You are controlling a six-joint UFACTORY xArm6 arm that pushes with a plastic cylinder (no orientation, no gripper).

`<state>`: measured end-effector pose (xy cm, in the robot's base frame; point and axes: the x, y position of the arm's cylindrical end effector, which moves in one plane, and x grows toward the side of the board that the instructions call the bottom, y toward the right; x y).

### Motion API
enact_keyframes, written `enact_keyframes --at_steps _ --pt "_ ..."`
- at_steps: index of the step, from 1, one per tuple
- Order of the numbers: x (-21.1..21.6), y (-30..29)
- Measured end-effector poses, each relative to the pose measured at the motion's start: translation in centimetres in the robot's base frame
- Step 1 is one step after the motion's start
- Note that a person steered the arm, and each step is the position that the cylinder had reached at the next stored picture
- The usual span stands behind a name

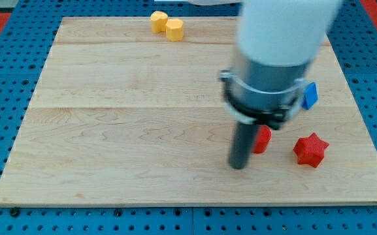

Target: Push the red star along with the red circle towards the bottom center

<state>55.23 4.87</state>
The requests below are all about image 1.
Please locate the red circle block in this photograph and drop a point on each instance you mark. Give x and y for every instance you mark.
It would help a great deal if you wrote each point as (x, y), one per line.
(263, 138)

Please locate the red star block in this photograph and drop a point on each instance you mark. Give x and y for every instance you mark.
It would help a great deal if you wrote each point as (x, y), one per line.
(310, 150)

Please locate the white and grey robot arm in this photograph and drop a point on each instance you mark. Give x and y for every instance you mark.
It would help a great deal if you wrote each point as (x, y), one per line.
(275, 43)

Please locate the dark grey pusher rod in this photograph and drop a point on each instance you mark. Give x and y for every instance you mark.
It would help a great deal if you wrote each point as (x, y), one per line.
(243, 142)

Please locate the wooden board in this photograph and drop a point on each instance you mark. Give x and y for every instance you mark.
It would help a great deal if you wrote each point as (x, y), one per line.
(122, 117)

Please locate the yellow hexagon block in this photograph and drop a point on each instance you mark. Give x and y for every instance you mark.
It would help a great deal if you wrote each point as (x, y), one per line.
(174, 29)

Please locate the yellow heart block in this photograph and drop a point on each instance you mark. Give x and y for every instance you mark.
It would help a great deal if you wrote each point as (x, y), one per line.
(158, 21)

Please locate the blue block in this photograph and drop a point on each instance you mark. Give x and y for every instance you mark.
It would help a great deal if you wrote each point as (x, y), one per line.
(310, 96)

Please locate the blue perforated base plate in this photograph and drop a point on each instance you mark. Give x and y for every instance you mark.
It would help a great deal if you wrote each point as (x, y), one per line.
(25, 40)

